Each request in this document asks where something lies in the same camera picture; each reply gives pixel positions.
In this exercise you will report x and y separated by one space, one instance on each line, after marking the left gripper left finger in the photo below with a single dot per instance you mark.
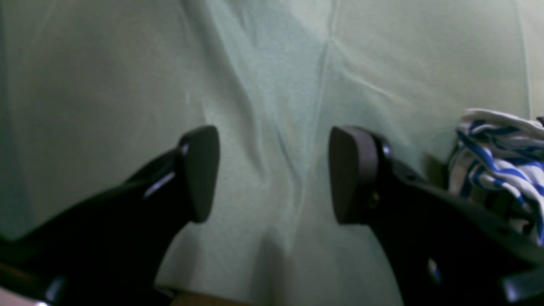
107 250

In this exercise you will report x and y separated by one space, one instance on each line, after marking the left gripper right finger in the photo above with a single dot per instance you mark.
443 250

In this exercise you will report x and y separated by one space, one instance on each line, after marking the blue white striped t-shirt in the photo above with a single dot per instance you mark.
501 153

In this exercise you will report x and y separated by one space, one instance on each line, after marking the green table cloth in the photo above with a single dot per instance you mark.
93 89

